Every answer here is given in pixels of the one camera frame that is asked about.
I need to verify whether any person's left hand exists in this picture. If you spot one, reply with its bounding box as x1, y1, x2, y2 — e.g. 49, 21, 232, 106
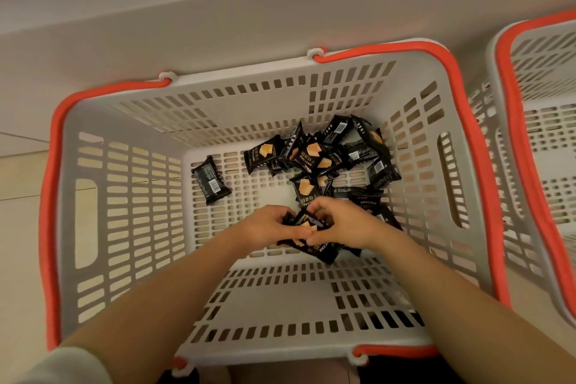
232, 205, 317, 256

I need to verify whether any grey basket with orange handles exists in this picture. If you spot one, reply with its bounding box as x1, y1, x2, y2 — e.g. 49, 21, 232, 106
38, 38, 514, 377
468, 9, 576, 329

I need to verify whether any pile of black packets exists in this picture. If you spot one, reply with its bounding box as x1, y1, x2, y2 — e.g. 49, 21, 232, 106
243, 115, 404, 258

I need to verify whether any person's left forearm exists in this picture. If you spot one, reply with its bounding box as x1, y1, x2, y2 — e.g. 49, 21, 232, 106
58, 231, 253, 384

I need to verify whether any white sleeve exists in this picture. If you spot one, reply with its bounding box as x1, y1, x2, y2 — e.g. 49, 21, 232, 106
17, 347, 114, 384

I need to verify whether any person's right hand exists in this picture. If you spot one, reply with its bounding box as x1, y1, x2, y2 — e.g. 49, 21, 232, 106
305, 196, 384, 251

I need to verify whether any black snack packet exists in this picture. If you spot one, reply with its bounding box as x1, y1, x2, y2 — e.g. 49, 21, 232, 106
191, 155, 233, 206
277, 210, 341, 266

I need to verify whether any person's right forearm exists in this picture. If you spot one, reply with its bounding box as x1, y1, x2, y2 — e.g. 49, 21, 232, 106
371, 223, 576, 384

